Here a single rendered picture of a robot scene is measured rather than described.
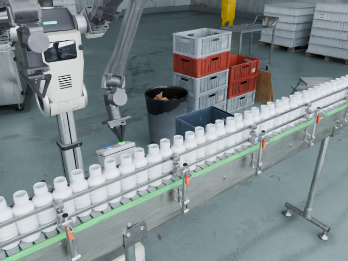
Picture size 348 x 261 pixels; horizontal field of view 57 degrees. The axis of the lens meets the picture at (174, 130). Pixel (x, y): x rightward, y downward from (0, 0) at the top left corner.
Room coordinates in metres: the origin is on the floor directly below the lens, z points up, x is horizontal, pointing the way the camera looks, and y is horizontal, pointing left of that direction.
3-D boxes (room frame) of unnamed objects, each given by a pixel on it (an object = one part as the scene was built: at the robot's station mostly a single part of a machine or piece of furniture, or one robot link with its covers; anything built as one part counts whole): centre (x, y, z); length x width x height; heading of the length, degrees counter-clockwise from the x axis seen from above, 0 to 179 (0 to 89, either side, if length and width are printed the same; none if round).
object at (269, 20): (6.33, -1.80, 0.85); 0.36 x 0.12 x 0.27; 38
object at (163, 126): (3.06, 0.08, 0.32); 0.45 x 0.45 x 0.64
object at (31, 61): (0.95, 0.43, 1.51); 0.10 x 0.07 x 0.07; 38
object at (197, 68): (3.81, -0.33, 0.78); 0.61 x 0.41 x 0.22; 134
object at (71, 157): (1.48, 0.56, 0.74); 0.11 x 0.11 x 0.40; 38
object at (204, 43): (3.80, -0.33, 1.00); 0.61 x 0.41 x 0.22; 135
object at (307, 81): (4.31, -1.98, 0.21); 0.61 x 0.47 x 0.41; 1
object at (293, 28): (8.45, -3.00, 0.50); 1.23 x 1.05 x 1.00; 126
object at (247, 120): (1.35, -0.34, 1.08); 0.06 x 0.06 x 0.17
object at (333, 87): (1.82, -0.95, 1.08); 0.06 x 0.06 x 0.17
